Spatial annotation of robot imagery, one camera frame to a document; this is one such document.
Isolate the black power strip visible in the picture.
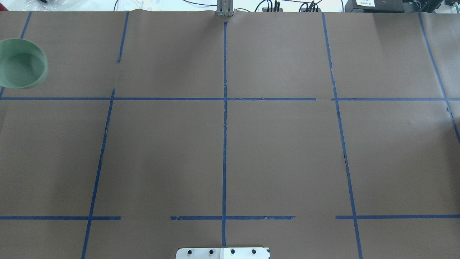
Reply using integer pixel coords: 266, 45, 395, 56
255, 0, 321, 13

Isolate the grey aluminium frame post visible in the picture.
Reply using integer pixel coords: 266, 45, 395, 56
216, 0, 235, 17

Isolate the light green bowl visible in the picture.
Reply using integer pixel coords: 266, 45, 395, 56
0, 38, 48, 90

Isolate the black electronics box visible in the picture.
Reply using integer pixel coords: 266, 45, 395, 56
344, 0, 404, 13

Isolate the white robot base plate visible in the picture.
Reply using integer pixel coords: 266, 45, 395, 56
175, 247, 271, 259

